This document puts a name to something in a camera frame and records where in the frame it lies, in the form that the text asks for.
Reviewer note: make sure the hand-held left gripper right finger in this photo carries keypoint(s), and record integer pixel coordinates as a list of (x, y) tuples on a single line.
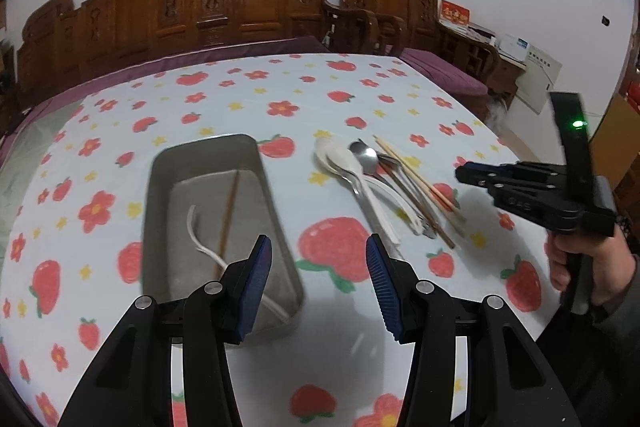
[(382, 282)]

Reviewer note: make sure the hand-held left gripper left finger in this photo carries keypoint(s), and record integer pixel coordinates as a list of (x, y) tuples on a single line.
[(255, 277)]

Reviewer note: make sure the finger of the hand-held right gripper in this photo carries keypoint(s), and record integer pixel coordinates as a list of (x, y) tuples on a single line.
[(525, 202), (500, 172)]

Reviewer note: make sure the brown wooden chopstick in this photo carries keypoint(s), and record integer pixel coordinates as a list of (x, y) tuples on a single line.
[(230, 217)]

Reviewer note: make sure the metal fork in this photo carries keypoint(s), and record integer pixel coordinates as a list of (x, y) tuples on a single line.
[(417, 214)]

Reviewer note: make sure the thin white spoon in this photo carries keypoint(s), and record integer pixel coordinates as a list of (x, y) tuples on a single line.
[(191, 232)]

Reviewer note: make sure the dark brown chopstick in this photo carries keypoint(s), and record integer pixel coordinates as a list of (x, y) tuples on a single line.
[(440, 229)]

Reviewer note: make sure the rectangular metal tray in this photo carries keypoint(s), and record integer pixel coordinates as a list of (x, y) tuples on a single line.
[(200, 192)]

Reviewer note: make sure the metal spoon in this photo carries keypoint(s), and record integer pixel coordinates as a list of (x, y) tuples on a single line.
[(354, 184), (365, 157)]

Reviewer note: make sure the white ceramic spoon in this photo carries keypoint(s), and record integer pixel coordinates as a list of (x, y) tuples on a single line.
[(345, 159), (322, 152)]

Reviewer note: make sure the person's right forearm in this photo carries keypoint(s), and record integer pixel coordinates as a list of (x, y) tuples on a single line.
[(620, 347)]

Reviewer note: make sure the person's right hand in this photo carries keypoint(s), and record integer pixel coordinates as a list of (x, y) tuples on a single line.
[(610, 267)]

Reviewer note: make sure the cardboard box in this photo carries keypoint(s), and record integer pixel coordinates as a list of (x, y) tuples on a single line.
[(625, 142)]

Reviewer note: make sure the white plastic bag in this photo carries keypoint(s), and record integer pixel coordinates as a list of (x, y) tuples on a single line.
[(495, 117)]

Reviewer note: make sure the white leaning board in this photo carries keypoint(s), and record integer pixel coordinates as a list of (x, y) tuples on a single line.
[(542, 77)]

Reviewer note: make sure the wooden side table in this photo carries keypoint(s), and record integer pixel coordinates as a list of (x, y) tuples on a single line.
[(505, 77)]

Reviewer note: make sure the small purple seat cushion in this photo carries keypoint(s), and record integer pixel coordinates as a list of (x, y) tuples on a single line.
[(445, 72)]

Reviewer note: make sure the white box with blue label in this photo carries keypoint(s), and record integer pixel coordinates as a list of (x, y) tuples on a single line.
[(512, 47)]

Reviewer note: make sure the red gift box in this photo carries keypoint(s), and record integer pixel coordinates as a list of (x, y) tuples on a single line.
[(455, 13)]

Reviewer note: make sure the strawberry flower print tablecloth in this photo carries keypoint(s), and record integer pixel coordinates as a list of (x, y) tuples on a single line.
[(300, 107)]

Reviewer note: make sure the long purple seat cushion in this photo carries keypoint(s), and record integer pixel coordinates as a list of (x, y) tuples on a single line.
[(225, 49)]

